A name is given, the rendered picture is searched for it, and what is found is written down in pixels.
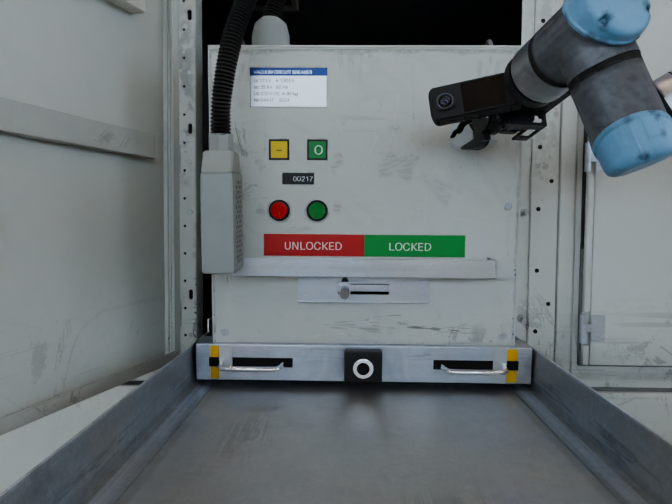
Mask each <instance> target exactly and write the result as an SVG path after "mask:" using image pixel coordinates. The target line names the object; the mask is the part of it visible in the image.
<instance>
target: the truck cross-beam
mask: <svg viewBox="0 0 672 504"><path fill-rule="evenodd" d="M219 345H232V362H233V366H241V367H276V366H278V365H279V364H280V363H281V361H283V360H285V361H286V364H285V366H284V367H283V368H282V369H281V370H280V371H276V372H233V379H219V378H211V367H218V362H219V357H210V346H219ZM346 348H352V349H381V350H382V382H429V383H492V377H493V375H455V374H448V373H445V372H444V371H443V370H442V369H441V368H440V367H439V363H440V362H442V363H443V364H444V365H445V366H446V367H447V368H449V369H464V370H493V350H494V349H518V353H517V361H507V366H508V369H509V371H517V377H516V382H506V383H500V384H531V369H532V347H531V346H529V345H528V344H527V343H526V342H525V341H524V340H515V345H514V346H505V345H427V344H348V343H269V342H213V336H203V337H202V338H201V339H200V340H199V341H198V342H197V343H196V376H197V379H217V380H287V381H344V350H345V349H346Z"/></svg>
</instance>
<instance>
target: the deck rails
mask: <svg viewBox="0 0 672 504"><path fill-rule="evenodd" d="M203 336H210V331H208V332H207V333H206V334H204V335H203ZM203 336H202V337H203ZM202 337H200V338H199V339H198V340H197V341H195V342H194V343H193V344H191V345H190V346H189V347H188V348H186V349H185V350H184V351H182V352H181V353H180V354H179V355H177V356H176V357H175V358H174V359H172V360H171V361H170V362H168V363H167V364H166V365H165V366H163V367H162V368H161V369H159V370H158V371H157V372H156V373H154V374H153V375H152V376H150V377H149V378H148V379H147V380H145V381H144V382H143V383H141V384H140V385H139V386H138V387H136V388H135V389H134V390H133V391H131V392H130V393H129V394H127V395H126V396H125V397H124V398H122V399H121V400H120V401H118V402H117V403H116V404H115V405H113V406H112V407H111V408H109V409H108V410H107V411H106V412H104V413H103V414H102V415H100V416H99V417H98V418H97V419H95V420H94V421H93V422H92V423H90V424H89V425H88V426H86V427H85V428H84V429H83V430H81V431H80V432H79V433H77V434H76V435H75V436H74V437H72V438H71V439H70V440H68V441H67V442H66V443H65V444H63V445H62V446H61V447H59V448H58V449H57V450H56V451H54V452H53V453H52V454H51V455H49V456H48V457H47V458H45V459H44V460H43V461H42V462H40V463H39V464H38V465H36V466H35V467H34V468H33V469H31V470H30V471H29V472H27V473H26V474H25V475H24V476H22V477H21V478H20V479H18V480H17V481H16V482H15V483H13V484H12V485H11V486H10V487H8V488H7V489H6V490H4V491H3V492H2V493H1V494H0V504H116V503H117V502H118V501H119V499H120V498H121V497H122V496H123V494H124V493H125V492H126V491H127V490H128V488H129V487H130V486H131V485H132V484H133V482H134V481H135V480H136V479H137V478H138V476H139V475H140V474H141V473H142V472H143V470H144V469H145V468H146V467H147V465H148V464H149V463H150V462H151V461H152V459H153V458H154V457H155V456H156V455H157V453H158V452H159V451H160V450H161V449H162V447H163V446H164V445H165V444H166V443H167V441H168V440H169V439H170V438H171V436H172V435H173V434H174V433H175V432H176V430H177V429H178V428H179V427H180V426H181V424H182V423H183V422H184V421H185V420H186V418H187V417H188V416H189V415H190V413H191V412H192V411H193V410H194V409H195V407H196V406H197V405H198V404H199V403H200V401H201V400H202V399H203V398H204V397H205V395H206V394H207V393H208V392H209V391H210V389H211V388H212V387H213V386H214V384H215V383H216V382H217V381H218V380H217V379H197V376H196V362H195V361H194V356H195V355H196V343H197V342H198V341H199V340H200V339H201V338H202ZM531 347H532V346H531ZM506 385H507V386H508V387H509V388H510V389H511V390H512V391H513V392H514V393H515V394H516V395H517V396H518V397H519V398H520V399H521V400H522V402H523V403H524V404H525V405H526V406H527V407H528V408H529V409H530V410H531V411H532V412H533V413H534V414H535V415H536V416H537V417H538V418H539V419H540V420H541V421H542V422H543V423H544V424H545V426H546V427H547V428H548V429H549V430H550V431H551V432H552V433H553V434H554V435H555V436H556V437H557V438H558V439H559V440H560V441H561V442H562V443H563V444H564V445H565V446H566V447H567V448H568V450H569V451H570V452H571V453H572V454H573V455H574V456H575V457H576V458H577V459H578V460H579V461H580V462H581V463H582V464H583V465H584V466H585V467H586V468H587V469H588V470H589V471H590V472H591V474H592V475H593V476H594V477H595V478H596V479H597V480H598V481H599V482H600V483H601V484H602V485H603V486H604V487H605V488H606V489H607V490H608V491H609V492H610V493H611V494H612V495H613V496H614V498H615V499H616V500H617V501H618V502H619V503H620V504H672V443H671V442H669V441H668V440H666V439H665V438H664V437H662V436H661V435H659V434H658V433H656V432H655V431H653V430H652V429H650V428H649V427H648V426H646V425H645V424H643V423H642V422H640V421H639V420H637V419H636V418H634V417H633V416H632V415H630V414H629V413H627V412H626V411H624V410H623V409H621V408H620V407H619V406H617V405H616V404H614V403H613V402H611V401H610V400H608V399H607V398H605V397H604V396H603V395H601V394H600V393H598V392H597V391H595V390H594V389H592V388H591V387H590V386H588V385H587V384H585V383H584V382H582V381H581V380H579V379H578V378H576V377H575V376H574V375H572V374H571V373H569V372H568V371H566V370H565V369H563V368H562V367H561V366H559V365H558V364H556V363H555V362H553V361H552V360H550V359H549V358H547V357H546V356H545V355H543V354H542V353H540V352H539V351H537V350H536V349H534V348H533V347H532V369H531V384H506Z"/></svg>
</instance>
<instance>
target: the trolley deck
mask: <svg viewBox="0 0 672 504"><path fill-rule="evenodd" d="M116 504H620V503H619V502H618V501H617V500H616V499H615V498H614V496H613V495H612V494H611V493H610V492H609V491H608V490H607V489H606V488H605V487H604V486H603V485H602V484H601V483H600V482H599V481H598V480H597V479H596V478H595V477H594V476H593V475H592V474H591V472H590V471H589V470H588V469H587V468H586V467H585V466H584V465H583V464H582V463H581V462H580V461H579V460H578V459H577V458H576V457H575V456H574V455H573V454H572V453H571V452H570V451H569V450H568V448H567V447H566V446H565V445H564V444H563V443H562V442H561V441H560V440H559V439H558V438H557V437H556V436H555V435H554V434H553V433H552V432H551V431H550V430H549V429H548V428H547V427H546V426H545V424H544V423H543V422H542V421H541V420H540V419H539V418H538V417H537V416H536V415H535V414H534V413H533V412H532V411H531V410H530V409H529V408H528V407H527V406H526V405H525V404H524V403H523V402H522V400H521V399H520V398H519V397H518V396H517V395H516V394H515V393H514V392H513V391H512V390H511V389H510V388H509V387H508V386H507V385H506V384H500V383H429V382H380V383H379V382H345V381H287V380H218V381H217V382H216V383H215V384H214V386H213V387H212V388H211V389H210V391H209V392H208V393H207V394H206V395H205V397H204V398H203V399H202V400H201V401H200V403H199V404H198V405H197V406H196V407H195V409H194V410H193V411H192V412H191V413H190V415H189V416H188V417H187V418H186V420H185V421H184V422H183V423H182V424H181V426H180V427H179V428H178V429H177V430H176V432H175V433H174V434H173V435H172V436H171V438H170V439H169V440H168V441H167V443H166V444H165V445H164V446H163V447H162V449H161V450H160V451H159V452H158V453H157V455H156V456H155V457H154V458H153V459H152V461H151V462H150V463H149V464H148V465H147V467H146V468H145V469H144V470H143V472H142V473H141V474H140V475H139V476H138V478H137V479H136V480H135V481H134V482H133V484H132V485H131V486H130V487H129V488H128V490H127V491H126V492H125V493H124V494H123V496H122V497H121V498H120V499H119V501H118V502H117V503H116Z"/></svg>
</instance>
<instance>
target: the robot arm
mask: <svg viewBox="0 0 672 504"><path fill-rule="evenodd" d="M650 8H651V5H650V1H649V0H565V2H564V3H563V6H562V7H561V8H560V9H559V10H558V11H557V12H556V13H555V14H554V15H553V16H552V17H551V18H550V19H549V20H548V21H547V22H546V23H545V24H544V25H543V26H542V27H541V28H540V29H539V30H538V31H537V32H536V33H535V34H534V35H533V37H531V38H530V39H529V41H528V42H527V43H526V44H525V45H524V46H523V47H522V48H521V49H520V50H519V51H518V52H517V53H516V54H515V55H514V57H513V58H512V59H511V60H510V62H509V63H508V64H507V66H506V68H505V72H503V73H499V74H494V75H490V76H484V77H481V78H476V79H472V80H467V81H463V82H458V83H454V84H449V85H445V86H440V87H436V88H432V89H431V90H430V91H429V94H428V99H429V106H430V113H431V117H432V120H433V122H434V124H435V125H437V126H443V125H448V124H452V128H451V131H450V143H451V146H452V147H454V148H455V149H462V150H481V149H483V148H485V147H487V146H492V145H495V144H496V143H497V142H498V140H496V139H493V138H491V137H492V136H493V135H496V134H497V133H500V134H515V133H517V132H518V131H520V132H519V133H518V134H517V135H515V136H514V137H513V138H512V140H518V141H527V140H528V139H530V138H531V137H532V136H534V135H535V134H537V133H538V132H539V131H541V130H542V129H544V128H545V127H546V126H547V121H546V113H547V112H549V111H550V110H551V109H553V108H554V107H555V106H557V105H558V104H559V103H561V102H562V101H563V100H565V99H566V98H567V97H569V96H570V95H571V97H572V99H573V101H574V104H575V106H576V109H577V111H578V113H579V116H580V118H581V121H582V123H583V125H584V128H585V130H586V133H587V136H588V138H589V144H590V147H591V150H592V152H593V154H594V156H595V158H596V159H597V160H599V163H600V165H601V167H602V169H603V171H604V173H605V174H606V175H607V176H609V177H619V176H624V175H627V174H630V173H633V172H636V171H639V170H641V169H644V168H646V167H649V166H651V165H654V164H656V163H658V162H660V161H663V160H665V159H666V158H668V157H670V156H672V70H671V71H669V72H667V73H666V74H664V75H662V76H660V77H659V78H657V79H655V80H654V81H653V80H652V78H651V76H650V73H649V71H648V69H647V67H646V64H645V62H644V60H643V58H642V55H641V51H640V49H639V46H638V44H637V42H636V40H637V39H638V38H639V37H640V35H641V33H642V32H643V31H644V30H645V29H646V28H647V26H648V24H649V22H650V19H651V15H650ZM535 116H538V119H541V120H542V122H541V123H536V122H533V121H534V120H535V118H534V117H535ZM527 130H535V131H534V132H532V133H531V134H530V135H528V136H524V135H522V134H523V133H524V132H526V131H527Z"/></svg>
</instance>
